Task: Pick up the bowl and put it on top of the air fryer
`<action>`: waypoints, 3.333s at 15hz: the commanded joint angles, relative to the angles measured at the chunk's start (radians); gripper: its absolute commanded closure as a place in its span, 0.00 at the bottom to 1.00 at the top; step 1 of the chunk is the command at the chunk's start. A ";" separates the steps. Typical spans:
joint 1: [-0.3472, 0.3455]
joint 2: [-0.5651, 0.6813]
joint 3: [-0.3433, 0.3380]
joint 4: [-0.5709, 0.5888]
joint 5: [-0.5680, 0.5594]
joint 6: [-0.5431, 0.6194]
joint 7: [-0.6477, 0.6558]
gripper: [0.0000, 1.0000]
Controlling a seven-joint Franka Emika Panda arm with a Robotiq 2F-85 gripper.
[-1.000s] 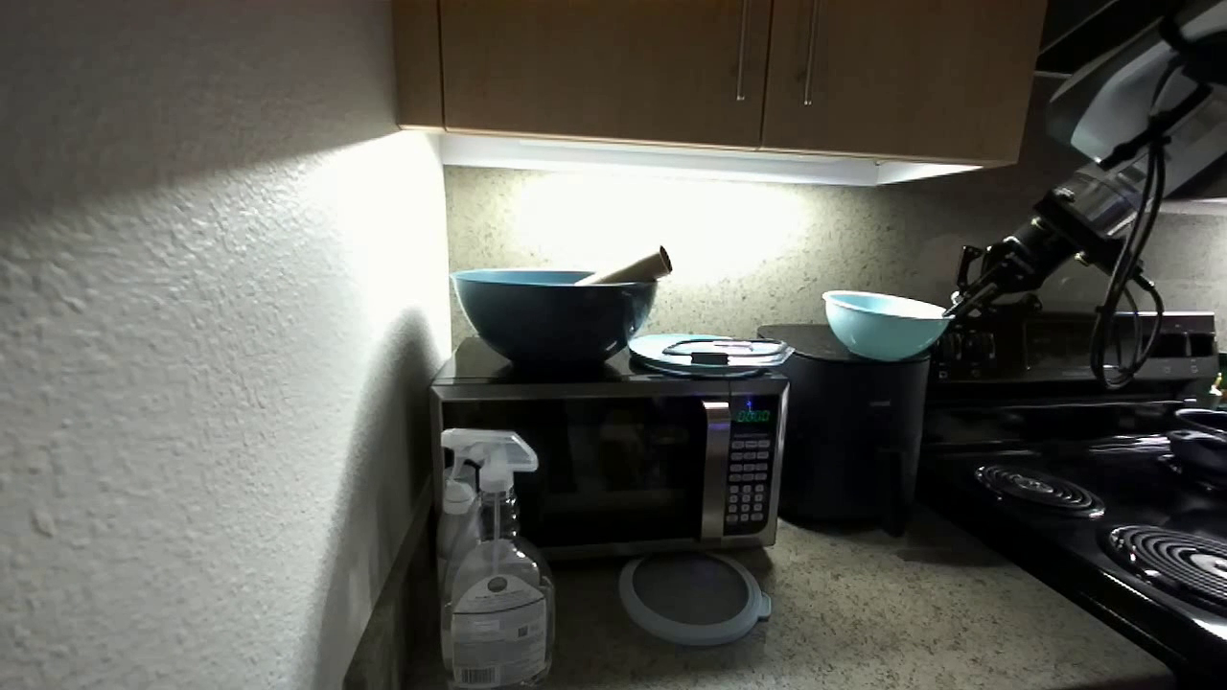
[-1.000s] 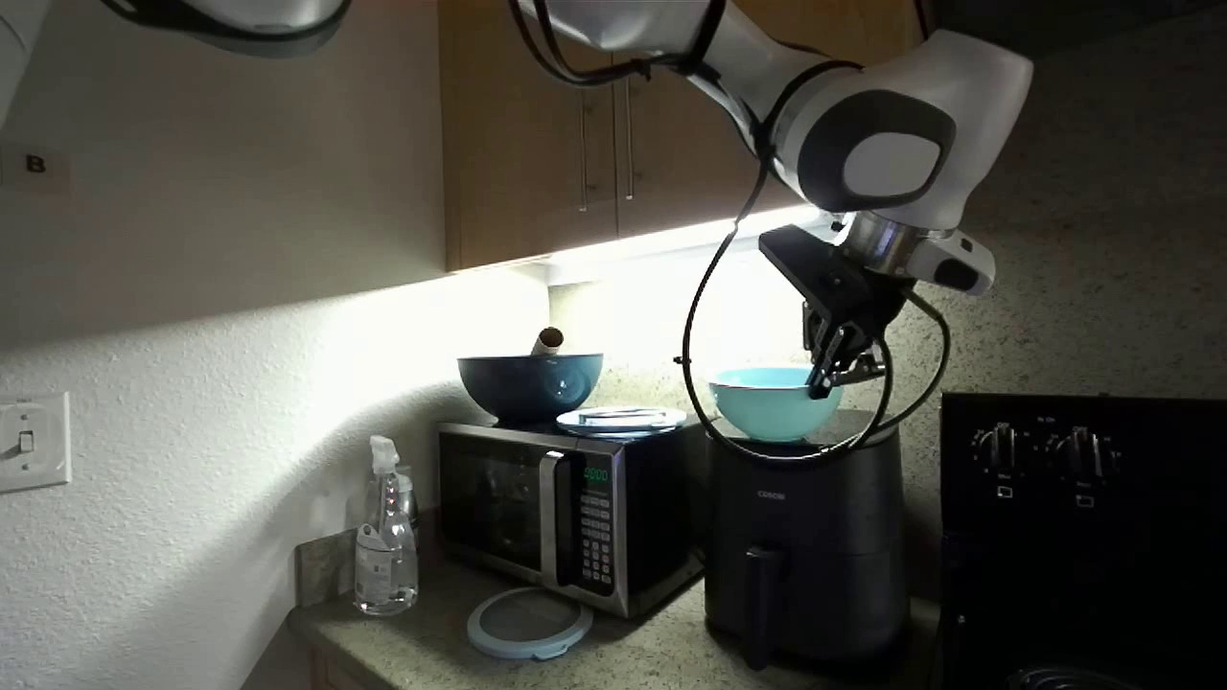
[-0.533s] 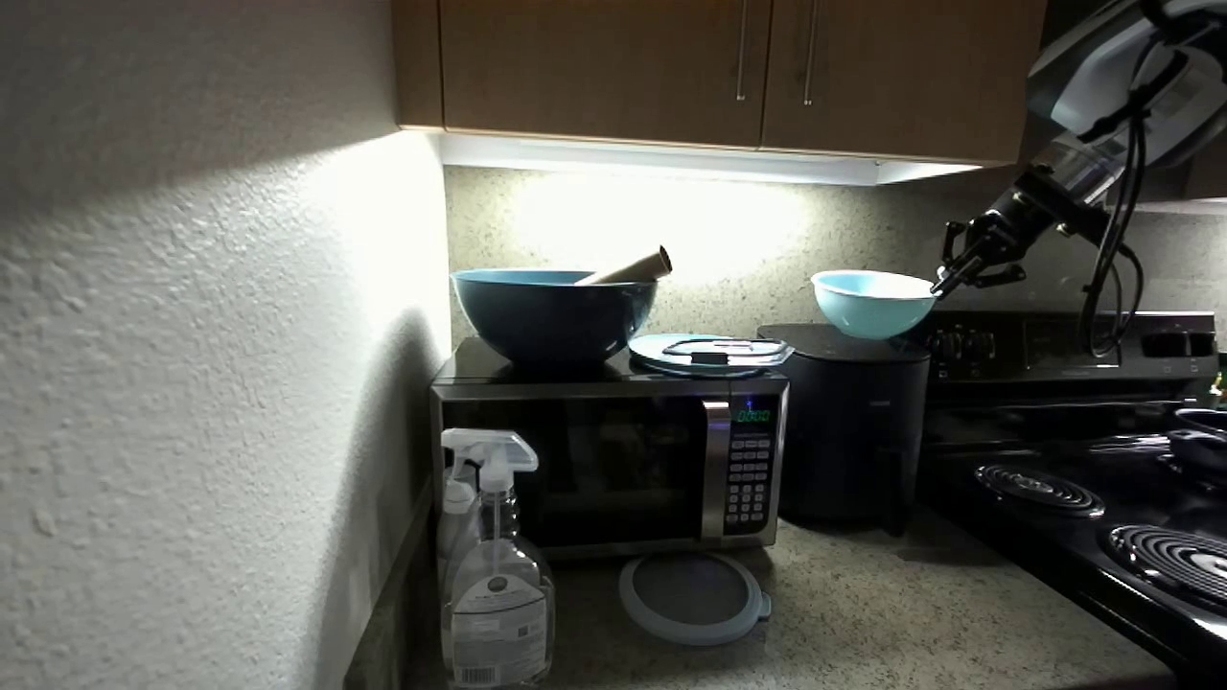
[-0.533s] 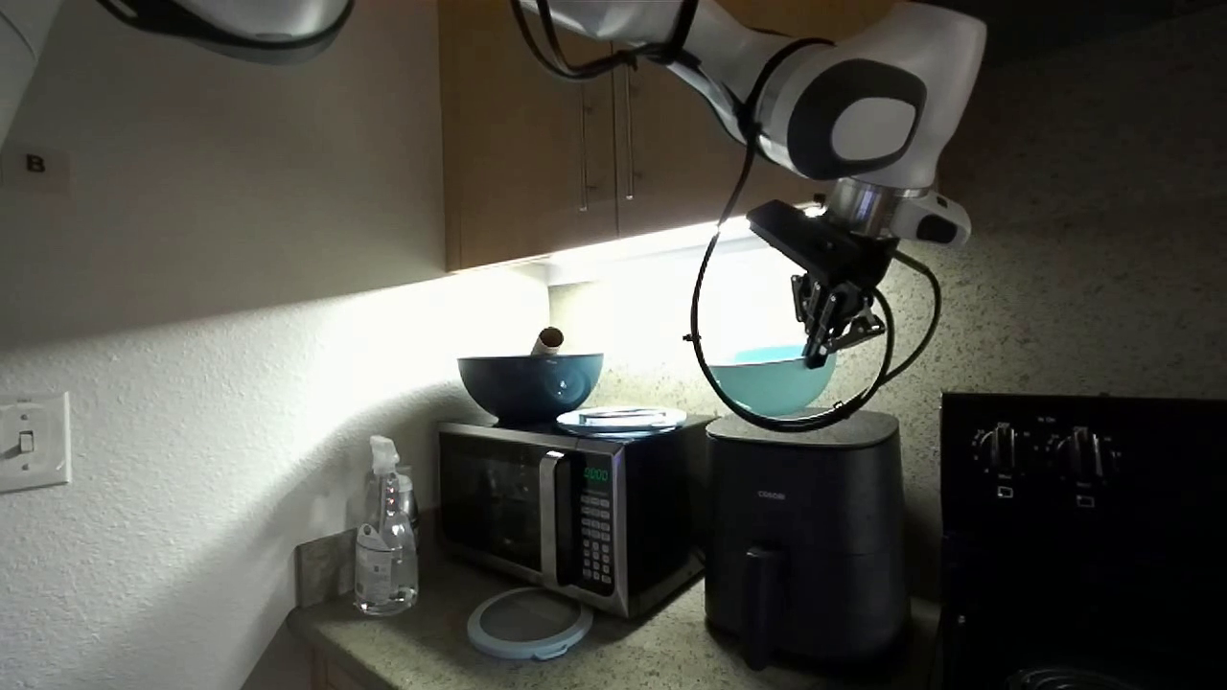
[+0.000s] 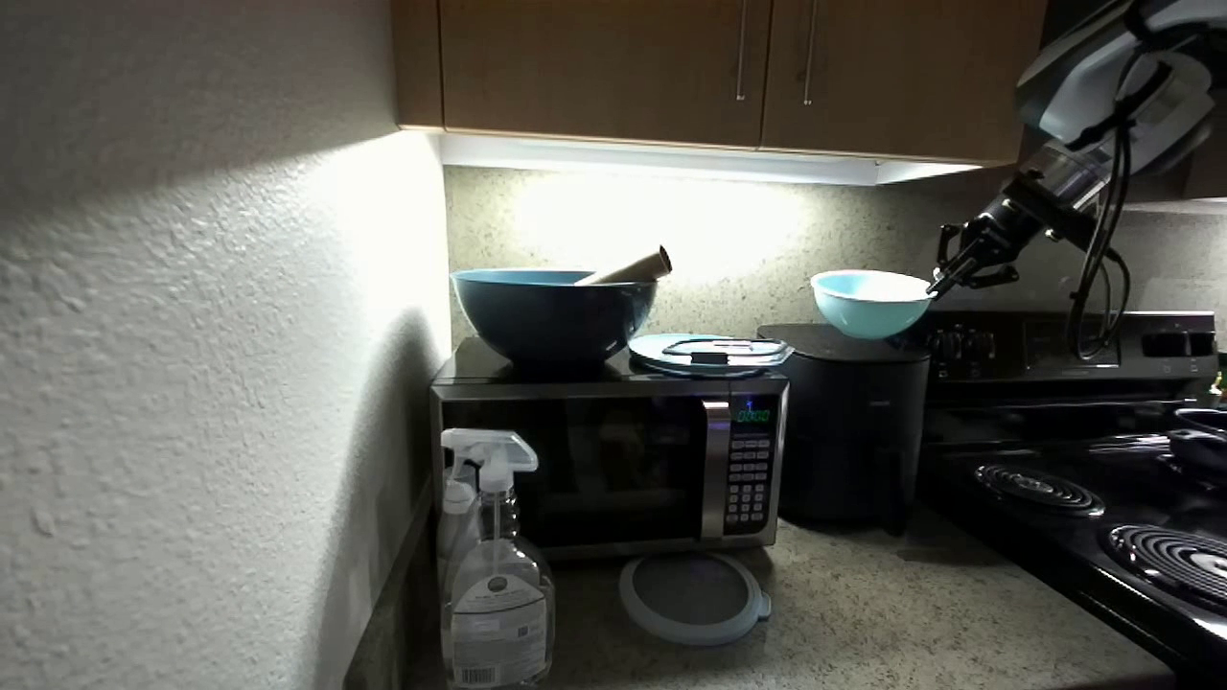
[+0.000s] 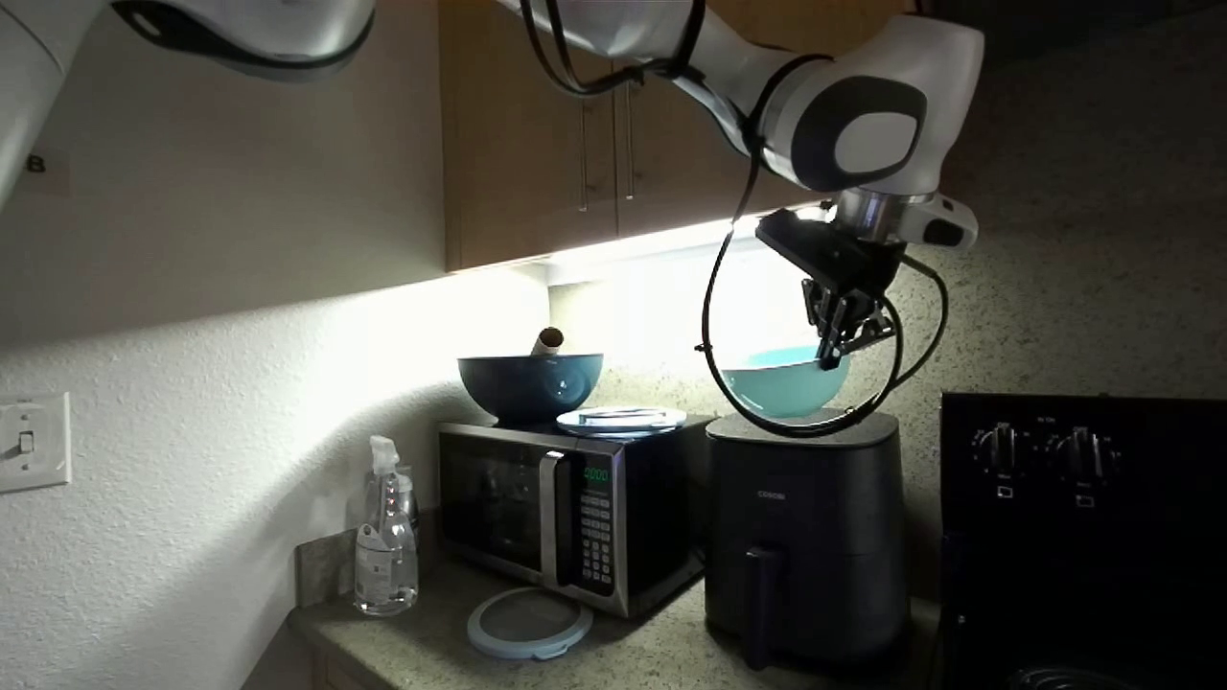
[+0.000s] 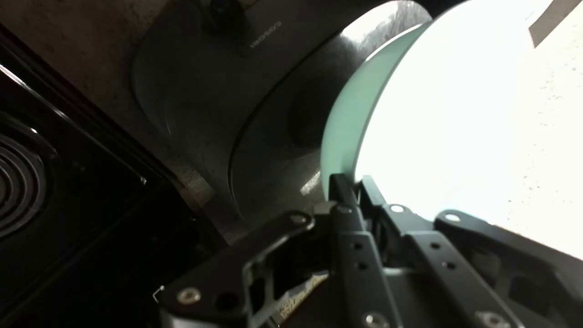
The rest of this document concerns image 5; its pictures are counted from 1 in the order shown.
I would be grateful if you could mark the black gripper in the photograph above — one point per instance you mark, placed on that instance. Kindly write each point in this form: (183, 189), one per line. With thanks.
(988, 245)

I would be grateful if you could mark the light blue bowl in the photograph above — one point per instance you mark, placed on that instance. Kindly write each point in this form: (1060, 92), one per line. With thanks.
(870, 308)

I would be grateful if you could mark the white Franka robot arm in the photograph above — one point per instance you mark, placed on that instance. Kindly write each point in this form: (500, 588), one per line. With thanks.
(1114, 88)

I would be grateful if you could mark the black air fryer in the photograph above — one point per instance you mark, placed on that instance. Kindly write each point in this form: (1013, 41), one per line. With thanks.
(849, 434)

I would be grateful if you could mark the large dark blue bowl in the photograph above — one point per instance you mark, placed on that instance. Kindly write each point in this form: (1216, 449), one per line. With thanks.
(549, 319)

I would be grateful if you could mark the black electric stove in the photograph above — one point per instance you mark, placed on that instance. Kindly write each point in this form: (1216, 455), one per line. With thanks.
(1060, 434)

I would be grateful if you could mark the coil stove burner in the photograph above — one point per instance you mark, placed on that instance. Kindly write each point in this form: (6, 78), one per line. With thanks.
(1176, 560)
(1036, 487)

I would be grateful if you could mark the light blue plate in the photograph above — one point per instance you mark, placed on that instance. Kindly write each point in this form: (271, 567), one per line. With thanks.
(712, 355)

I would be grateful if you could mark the under-cabinet light strip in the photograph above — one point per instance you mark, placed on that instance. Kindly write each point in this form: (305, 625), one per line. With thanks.
(693, 156)

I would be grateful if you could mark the wooden pestle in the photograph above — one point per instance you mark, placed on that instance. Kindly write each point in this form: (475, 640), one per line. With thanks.
(634, 268)

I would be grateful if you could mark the black and silver microwave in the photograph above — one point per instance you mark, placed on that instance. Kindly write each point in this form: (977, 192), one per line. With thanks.
(616, 472)

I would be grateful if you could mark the round grey container lid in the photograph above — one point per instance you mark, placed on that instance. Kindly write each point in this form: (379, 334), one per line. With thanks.
(693, 598)

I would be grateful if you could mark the clear spray bottle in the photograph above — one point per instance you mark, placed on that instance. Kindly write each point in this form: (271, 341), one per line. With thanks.
(455, 512)
(500, 598)

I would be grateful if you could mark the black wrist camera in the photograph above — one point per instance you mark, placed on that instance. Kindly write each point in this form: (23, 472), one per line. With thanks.
(1065, 212)

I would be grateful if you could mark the wooden wall cabinet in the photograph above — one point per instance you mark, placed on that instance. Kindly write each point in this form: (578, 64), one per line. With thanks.
(616, 64)

